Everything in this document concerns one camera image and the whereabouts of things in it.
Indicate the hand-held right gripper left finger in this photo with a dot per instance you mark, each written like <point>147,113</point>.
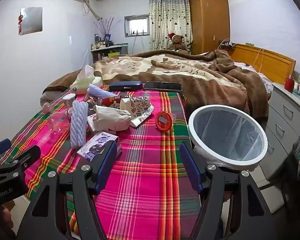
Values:
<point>106,165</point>

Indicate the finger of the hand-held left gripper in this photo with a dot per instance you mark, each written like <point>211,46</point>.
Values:
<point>27,156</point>
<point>0,146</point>

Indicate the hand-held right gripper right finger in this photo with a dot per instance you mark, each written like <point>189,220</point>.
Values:
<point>190,167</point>

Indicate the purple printed box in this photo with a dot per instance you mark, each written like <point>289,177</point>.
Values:
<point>95,146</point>

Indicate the white round trash bin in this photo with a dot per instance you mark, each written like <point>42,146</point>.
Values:
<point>190,130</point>

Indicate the clear plastic cup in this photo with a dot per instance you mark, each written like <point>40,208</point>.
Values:
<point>58,122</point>

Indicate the white paper bag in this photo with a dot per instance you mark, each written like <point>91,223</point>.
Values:
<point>112,118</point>

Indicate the red lidded snack cup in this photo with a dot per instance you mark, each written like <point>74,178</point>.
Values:
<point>164,121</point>

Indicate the red drink can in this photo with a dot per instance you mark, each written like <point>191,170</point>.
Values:
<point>110,102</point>
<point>92,100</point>

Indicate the pink green plaid bed sheet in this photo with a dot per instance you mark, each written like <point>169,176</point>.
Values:
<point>145,160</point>

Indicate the small pink object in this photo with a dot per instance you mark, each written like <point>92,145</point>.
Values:
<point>47,107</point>

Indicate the dark blue glasses case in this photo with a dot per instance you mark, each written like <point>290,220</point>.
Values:
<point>125,85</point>

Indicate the brown patterned blanket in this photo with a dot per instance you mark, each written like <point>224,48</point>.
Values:
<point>202,85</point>

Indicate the soft tissue pack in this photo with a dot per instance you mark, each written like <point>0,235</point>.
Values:
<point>83,83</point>

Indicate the grey drawer nightstand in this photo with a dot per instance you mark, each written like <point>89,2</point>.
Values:
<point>282,115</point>

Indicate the cluttered shelf unit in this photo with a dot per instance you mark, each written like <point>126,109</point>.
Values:
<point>102,53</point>

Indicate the pale pink bedding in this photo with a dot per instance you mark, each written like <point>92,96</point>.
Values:
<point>252,70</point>

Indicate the brown teddy bear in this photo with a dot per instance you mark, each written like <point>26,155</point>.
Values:
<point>176,42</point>

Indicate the white power strip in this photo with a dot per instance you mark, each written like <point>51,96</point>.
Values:
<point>227,44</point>

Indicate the red thermos bottle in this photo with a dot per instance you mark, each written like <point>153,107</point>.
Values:
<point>288,85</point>

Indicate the wooden bed headboard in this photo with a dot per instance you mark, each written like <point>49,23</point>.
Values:
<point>272,62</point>

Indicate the dried branches bunch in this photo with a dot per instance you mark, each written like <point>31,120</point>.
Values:
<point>106,27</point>

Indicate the small window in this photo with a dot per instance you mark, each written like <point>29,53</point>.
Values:
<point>137,26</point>

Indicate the wooden wardrobe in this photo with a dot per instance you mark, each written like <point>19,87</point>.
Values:
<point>210,25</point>

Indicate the patterned curtain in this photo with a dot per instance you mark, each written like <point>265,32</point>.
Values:
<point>167,17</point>

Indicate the wrapped air conditioner pipe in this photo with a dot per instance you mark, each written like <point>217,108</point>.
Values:
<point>92,10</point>

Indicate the silver wall poster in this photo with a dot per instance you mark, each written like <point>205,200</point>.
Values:
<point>31,20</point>

